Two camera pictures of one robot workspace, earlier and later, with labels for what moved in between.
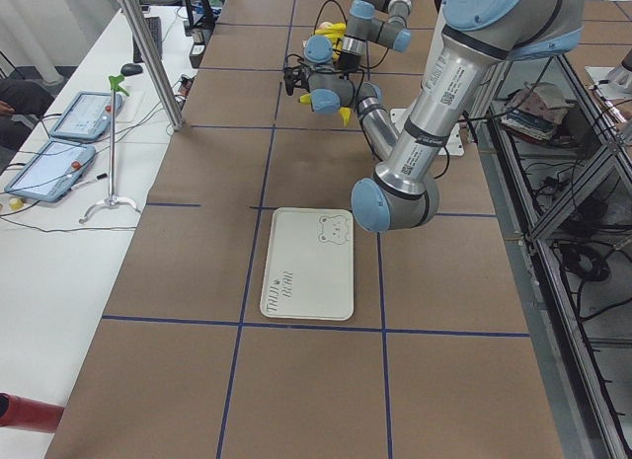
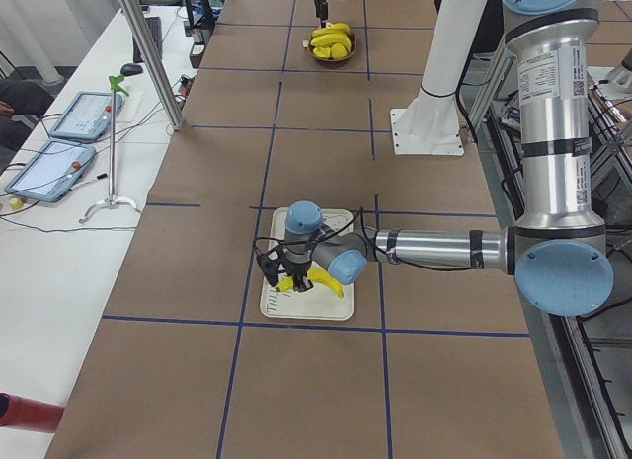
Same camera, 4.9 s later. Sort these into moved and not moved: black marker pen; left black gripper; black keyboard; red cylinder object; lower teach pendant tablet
Moved: left black gripper
Not moved: black keyboard; red cylinder object; lower teach pendant tablet; black marker pen
